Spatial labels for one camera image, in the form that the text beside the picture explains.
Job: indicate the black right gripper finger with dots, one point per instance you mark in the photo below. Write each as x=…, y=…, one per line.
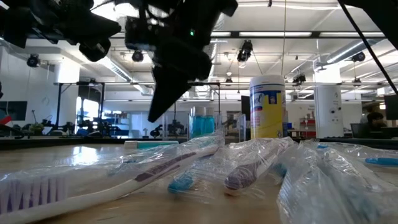
x=166, y=93

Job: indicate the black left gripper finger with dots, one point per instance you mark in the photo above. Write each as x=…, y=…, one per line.
x=93, y=28

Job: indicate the blue mouthwash bottle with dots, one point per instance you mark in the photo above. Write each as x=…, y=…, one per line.
x=197, y=127
x=210, y=126
x=155, y=145

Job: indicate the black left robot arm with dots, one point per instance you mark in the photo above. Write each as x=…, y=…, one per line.
x=12, y=21

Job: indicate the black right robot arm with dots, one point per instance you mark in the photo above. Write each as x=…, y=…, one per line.
x=385, y=15

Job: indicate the black ceiling spotlight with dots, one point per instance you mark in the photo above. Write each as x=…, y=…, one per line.
x=245, y=51
x=32, y=60
x=358, y=56
x=137, y=56
x=299, y=78

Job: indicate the black LED light bar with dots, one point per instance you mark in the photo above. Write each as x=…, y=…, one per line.
x=234, y=34

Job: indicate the black upright panel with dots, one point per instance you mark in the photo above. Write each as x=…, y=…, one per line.
x=245, y=107

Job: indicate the black computer monitor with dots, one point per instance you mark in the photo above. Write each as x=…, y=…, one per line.
x=14, y=110
x=391, y=107

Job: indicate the green potted plant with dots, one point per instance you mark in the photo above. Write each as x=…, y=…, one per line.
x=37, y=127

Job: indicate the yellow white wipes canister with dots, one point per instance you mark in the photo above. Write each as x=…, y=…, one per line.
x=267, y=118

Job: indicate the red object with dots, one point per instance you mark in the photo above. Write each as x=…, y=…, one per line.
x=5, y=120

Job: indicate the white round column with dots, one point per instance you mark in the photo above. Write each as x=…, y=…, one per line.
x=328, y=105

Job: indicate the person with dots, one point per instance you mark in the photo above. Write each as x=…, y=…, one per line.
x=374, y=119

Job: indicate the silver ceiling air duct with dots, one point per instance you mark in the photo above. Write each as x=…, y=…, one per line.
x=217, y=49

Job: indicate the black background rig frame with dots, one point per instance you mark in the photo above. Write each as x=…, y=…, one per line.
x=58, y=109

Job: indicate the black aluminium table frame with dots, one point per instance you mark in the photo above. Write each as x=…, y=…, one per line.
x=62, y=142

